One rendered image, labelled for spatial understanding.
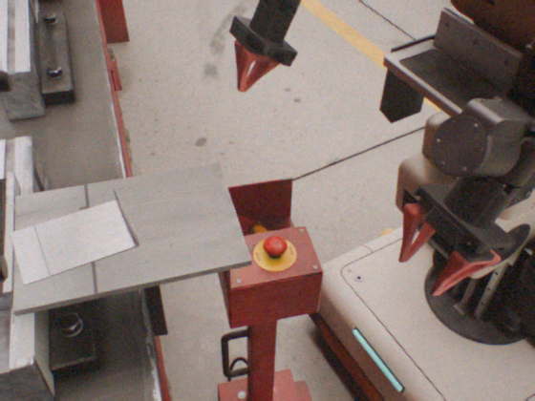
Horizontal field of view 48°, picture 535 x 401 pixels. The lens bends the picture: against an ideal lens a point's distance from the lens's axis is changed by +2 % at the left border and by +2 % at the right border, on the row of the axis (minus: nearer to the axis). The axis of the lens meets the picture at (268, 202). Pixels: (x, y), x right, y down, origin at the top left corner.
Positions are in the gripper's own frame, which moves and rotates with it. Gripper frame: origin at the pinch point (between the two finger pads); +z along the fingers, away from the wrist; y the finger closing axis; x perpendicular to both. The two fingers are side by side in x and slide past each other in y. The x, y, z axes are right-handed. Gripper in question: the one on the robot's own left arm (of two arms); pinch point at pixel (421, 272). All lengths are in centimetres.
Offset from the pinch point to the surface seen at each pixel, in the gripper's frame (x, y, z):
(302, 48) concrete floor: 143, -184, 40
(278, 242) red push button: 5.3, -25.3, 18.3
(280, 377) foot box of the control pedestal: 44, -35, 76
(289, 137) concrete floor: 105, -128, 58
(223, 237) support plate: -16.0, -16.0, 7.7
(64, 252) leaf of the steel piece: -31.3, -22.9, 15.3
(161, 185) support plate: -18.5, -28.0, 9.0
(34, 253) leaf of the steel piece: -33.9, -24.5, 16.6
